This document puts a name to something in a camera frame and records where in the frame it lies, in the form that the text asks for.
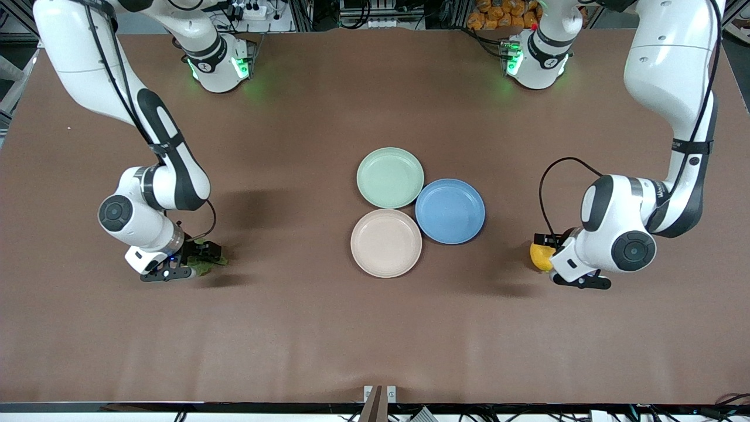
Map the white power strip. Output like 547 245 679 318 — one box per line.
233 0 271 19

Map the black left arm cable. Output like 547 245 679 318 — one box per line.
538 0 725 236

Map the mint green plate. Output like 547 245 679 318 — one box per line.
356 147 425 210

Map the pale beige plate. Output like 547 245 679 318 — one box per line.
350 209 423 278

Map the green lettuce leaf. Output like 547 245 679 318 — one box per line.
186 237 230 277

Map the yellow lemon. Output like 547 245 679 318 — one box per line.
530 241 557 273

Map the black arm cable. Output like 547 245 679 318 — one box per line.
538 0 725 236
82 0 219 242

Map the bag of orange items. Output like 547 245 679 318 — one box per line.
468 0 543 30

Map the small metal bracket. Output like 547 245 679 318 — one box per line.
363 385 397 404

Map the blue plate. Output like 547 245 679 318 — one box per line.
415 178 486 246

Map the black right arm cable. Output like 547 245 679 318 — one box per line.
82 0 219 242

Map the brown wedge bar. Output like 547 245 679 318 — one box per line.
358 385 383 422

